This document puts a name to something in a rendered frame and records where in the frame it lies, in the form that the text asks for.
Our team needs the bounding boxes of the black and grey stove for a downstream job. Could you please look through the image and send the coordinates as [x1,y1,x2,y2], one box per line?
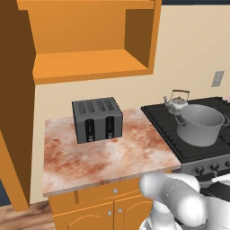
[140,95,230,230]

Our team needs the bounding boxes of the grey metal pot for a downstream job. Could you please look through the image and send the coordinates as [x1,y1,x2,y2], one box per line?
[174,103,230,147]

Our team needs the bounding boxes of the orange base cabinet door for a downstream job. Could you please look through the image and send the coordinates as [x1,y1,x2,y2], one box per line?
[113,196,155,230]
[52,201,116,230]

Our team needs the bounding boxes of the dark grey toaster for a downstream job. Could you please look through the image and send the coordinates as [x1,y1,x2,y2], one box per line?
[71,96,124,144]

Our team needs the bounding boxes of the orange drawer front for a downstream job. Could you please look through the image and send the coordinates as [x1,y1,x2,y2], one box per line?
[73,177,150,206]

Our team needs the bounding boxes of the silver kettle with brown handle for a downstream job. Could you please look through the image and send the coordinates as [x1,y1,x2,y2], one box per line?
[163,89,191,117]

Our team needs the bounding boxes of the orange open wall cabinet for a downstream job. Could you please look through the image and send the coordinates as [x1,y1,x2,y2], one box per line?
[16,0,163,85]

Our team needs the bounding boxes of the grey wall outlet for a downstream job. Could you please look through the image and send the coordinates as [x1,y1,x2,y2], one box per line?
[210,70,226,88]

